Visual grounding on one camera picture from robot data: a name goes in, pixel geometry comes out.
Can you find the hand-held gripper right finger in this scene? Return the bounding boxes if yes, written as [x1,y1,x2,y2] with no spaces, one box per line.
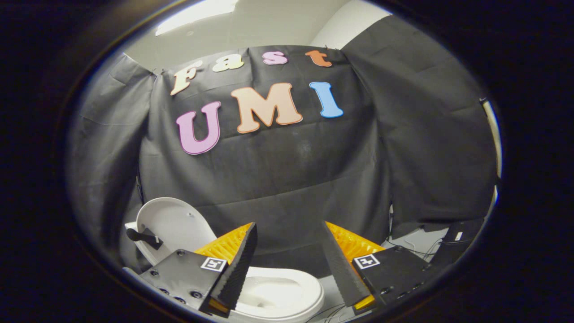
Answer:
[321,221,438,314]

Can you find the black lid pull handle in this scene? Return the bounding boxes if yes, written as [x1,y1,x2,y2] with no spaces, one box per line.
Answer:
[126,228,164,250]

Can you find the white ceramic toilet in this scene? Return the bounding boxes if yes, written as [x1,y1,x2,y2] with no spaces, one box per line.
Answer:
[123,221,324,323]

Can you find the white toilet lid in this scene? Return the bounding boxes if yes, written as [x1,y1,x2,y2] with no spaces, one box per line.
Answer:
[136,197,218,268]

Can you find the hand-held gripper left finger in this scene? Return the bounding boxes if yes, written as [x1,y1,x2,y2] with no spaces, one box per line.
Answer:
[139,222,258,318]

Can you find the ceiling light panel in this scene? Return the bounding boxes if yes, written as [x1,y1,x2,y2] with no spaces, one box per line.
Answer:
[155,0,239,36]

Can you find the tangle of black cables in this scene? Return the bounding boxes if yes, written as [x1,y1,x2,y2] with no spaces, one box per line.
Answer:
[307,237,447,323]

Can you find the black backdrop cloth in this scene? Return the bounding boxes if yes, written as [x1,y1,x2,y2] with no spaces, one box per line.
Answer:
[67,16,497,279]

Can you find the black flat box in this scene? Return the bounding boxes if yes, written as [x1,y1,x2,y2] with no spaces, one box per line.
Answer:
[442,219,486,266]

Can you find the white toilet seat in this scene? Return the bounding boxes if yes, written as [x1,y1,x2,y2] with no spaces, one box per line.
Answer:
[231,267,325,322]

